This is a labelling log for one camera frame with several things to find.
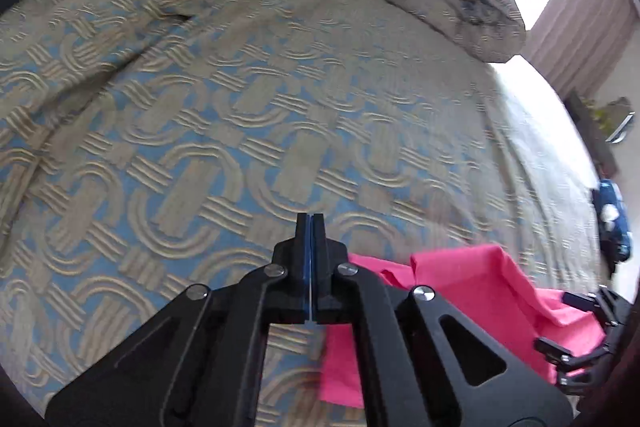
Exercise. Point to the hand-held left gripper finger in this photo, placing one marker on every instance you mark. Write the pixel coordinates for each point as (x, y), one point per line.
(316, 257)
(304, 257)

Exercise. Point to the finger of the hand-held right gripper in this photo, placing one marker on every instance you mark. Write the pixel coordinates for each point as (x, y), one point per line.
(565, 354)
(597, 304)

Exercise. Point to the pink pants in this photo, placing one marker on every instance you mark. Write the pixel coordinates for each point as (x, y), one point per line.
(475, 287)

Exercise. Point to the blue object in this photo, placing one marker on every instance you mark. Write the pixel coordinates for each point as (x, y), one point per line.
(612, 212)

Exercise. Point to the blue and tan patterned blanket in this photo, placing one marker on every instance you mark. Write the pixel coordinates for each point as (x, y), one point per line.
(200, 132)

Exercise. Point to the dark wooden furniture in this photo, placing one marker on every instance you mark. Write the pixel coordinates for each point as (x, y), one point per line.
(587, 132)

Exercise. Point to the green plant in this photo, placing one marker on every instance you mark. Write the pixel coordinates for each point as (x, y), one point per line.
(615, 117)

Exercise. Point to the beige curtain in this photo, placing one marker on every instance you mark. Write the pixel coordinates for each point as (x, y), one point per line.
(585, 17)

